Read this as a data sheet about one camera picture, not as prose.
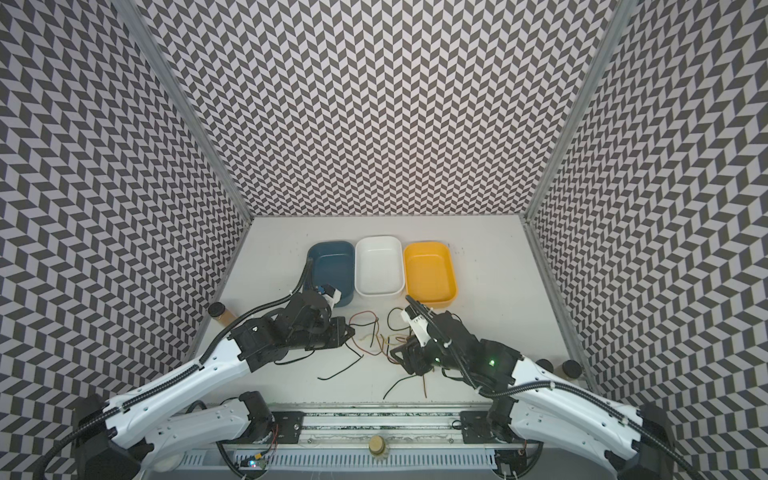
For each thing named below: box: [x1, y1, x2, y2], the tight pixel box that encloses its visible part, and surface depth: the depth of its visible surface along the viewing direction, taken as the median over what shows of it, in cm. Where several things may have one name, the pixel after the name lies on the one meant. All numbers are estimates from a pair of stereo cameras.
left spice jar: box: [208, 302, 238, 327], surface depth 84 cm
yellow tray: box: [403, 242, 458, 307], surface depth 101 cm
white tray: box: [354, 235, 405, 298], surface depth 104 cm
